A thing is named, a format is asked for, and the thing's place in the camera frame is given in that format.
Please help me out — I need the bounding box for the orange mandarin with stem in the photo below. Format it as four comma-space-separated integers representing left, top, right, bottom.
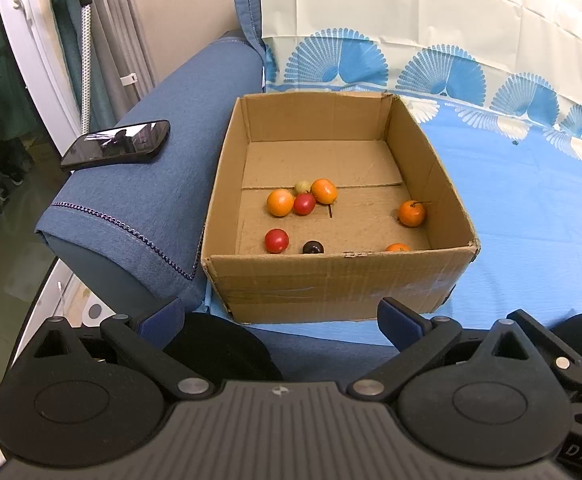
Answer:
397, 200, 432, 228

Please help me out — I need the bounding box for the blue denim back cushion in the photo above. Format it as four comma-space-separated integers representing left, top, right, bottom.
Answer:
229, 0, 268, 92

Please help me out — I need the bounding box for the blue denim sofa armrest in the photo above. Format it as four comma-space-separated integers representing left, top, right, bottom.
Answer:
35, 30, 268, 311

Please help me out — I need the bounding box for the brown cardboard box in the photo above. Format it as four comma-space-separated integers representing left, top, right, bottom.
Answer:
201, 91, 481, 325

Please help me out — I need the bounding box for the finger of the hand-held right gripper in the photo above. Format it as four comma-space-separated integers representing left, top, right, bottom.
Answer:
507, 309, 582, 373

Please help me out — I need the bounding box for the grey curtain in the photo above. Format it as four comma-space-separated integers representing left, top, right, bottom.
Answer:
90, 0, 158, 126

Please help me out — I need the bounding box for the white door frame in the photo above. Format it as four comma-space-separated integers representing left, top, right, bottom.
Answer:
0, 0, 89, 141

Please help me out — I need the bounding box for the white braided hose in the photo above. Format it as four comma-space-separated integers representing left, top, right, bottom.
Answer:
80, 5, 94, 133

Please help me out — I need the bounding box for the white plastic object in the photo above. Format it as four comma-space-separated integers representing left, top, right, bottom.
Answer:
41, 260, 119, 333

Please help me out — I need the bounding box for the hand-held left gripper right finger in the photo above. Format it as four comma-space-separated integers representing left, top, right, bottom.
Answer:
346, 298, 542, 403

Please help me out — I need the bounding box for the small red apple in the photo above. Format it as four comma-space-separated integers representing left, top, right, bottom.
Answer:
264, 228, 290, 254
293, 192, 317, 216

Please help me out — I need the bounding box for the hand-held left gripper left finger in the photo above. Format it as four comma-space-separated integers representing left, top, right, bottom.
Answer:
21, 297, 222, 402

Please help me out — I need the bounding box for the black smartphone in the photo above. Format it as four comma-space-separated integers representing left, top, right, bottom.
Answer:
60, 120, 172, 172

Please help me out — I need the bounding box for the blue fan-patterned bed sheet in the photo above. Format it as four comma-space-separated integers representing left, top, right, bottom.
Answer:
206, 0, 582, 347

